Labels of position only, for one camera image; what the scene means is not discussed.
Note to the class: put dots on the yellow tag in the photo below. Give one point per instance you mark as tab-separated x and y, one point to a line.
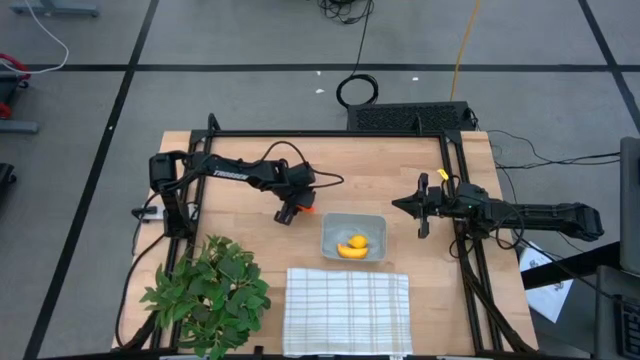
443	174

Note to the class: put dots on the black metal beam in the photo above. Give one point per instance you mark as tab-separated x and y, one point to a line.
575	265

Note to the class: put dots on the yellow toy banana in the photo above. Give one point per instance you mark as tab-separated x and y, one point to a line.
352	253

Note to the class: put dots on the yellow toy lemon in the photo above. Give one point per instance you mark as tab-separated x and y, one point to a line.
358	241

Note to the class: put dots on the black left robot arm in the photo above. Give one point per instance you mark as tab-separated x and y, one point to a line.
230	172

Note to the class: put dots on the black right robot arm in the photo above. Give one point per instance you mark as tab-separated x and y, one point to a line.
550	217

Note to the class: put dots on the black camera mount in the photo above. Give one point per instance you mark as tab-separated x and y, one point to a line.
258	352

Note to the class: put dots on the green artificial leafy plant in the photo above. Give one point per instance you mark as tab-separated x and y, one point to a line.
215	295

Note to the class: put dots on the red and grey cart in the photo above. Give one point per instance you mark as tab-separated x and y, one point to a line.
15	64

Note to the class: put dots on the grey plastic tupperware container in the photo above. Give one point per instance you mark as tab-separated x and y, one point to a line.
335	225

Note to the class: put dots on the white paper sheet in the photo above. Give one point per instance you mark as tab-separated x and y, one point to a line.
550	300

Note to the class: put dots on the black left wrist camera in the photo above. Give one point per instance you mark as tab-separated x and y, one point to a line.
302	175

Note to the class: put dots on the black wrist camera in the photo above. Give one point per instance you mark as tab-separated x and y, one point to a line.
302	175
442	202

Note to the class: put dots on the orange toy carrot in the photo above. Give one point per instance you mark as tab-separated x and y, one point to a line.
307	208

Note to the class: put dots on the black metal table frame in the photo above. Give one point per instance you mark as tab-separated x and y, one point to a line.
350	133

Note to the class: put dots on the grey metal stand base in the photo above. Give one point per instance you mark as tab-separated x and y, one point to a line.
55	9

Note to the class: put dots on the black computer case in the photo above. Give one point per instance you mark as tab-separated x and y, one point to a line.
400	117

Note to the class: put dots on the small white connector box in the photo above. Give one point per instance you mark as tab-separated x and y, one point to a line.
152	213

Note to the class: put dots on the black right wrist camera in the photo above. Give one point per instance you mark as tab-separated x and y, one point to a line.
442	202

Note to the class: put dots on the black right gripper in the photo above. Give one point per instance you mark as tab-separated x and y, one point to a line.
425	205

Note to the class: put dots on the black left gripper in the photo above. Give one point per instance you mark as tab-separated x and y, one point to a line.
292	197

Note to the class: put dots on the dark grey computer tower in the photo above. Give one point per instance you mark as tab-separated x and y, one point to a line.
607	320

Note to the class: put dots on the white checked cloth towel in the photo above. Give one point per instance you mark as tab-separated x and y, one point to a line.
345	310

